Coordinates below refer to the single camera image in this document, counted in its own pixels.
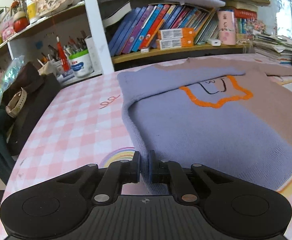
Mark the pink sticker covered tumbler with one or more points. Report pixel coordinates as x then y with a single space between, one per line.
226 27

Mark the row of thin colourful books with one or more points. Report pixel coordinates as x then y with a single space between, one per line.
141 27

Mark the wooden bookshelf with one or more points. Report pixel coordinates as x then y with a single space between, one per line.
136 56

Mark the brown hat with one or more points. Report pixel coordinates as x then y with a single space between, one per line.
25 78

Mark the colourful bead ornament bunch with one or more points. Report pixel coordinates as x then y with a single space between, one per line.
255 27

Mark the white charger plug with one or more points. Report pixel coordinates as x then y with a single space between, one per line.
214 42

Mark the iridescent plastic bag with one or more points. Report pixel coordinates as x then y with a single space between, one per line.
0 85

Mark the stack of notebooks and papers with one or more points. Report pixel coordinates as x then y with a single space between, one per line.
276 46

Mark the small pink box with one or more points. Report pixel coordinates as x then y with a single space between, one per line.
7 31

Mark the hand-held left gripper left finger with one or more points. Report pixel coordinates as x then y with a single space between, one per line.
136 167

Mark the pink checkered cartoon desk mat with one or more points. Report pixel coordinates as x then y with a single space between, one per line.
73 130

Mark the red tassel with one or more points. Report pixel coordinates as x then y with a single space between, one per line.
62 55

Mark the red thick dictionary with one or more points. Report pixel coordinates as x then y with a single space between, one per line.
246 13

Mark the small white box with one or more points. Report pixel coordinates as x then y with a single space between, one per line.
145 50

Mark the white side shelf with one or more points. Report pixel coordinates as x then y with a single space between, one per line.
35 28

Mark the purple and mauve knit sweater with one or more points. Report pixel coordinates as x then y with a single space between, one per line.
198 130

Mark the red round jar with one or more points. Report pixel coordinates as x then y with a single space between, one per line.
20 22

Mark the white carton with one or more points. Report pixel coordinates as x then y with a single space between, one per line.
91 52

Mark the bunch of pens and pencils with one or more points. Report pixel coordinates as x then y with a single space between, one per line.
73 46

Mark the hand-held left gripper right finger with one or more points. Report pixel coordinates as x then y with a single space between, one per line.
152 167

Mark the yellow and white cup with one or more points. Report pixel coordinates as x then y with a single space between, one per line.
32 11

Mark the thick white paged book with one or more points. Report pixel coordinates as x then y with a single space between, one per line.
117 15

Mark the white canister with green lid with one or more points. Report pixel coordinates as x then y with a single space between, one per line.
81 65

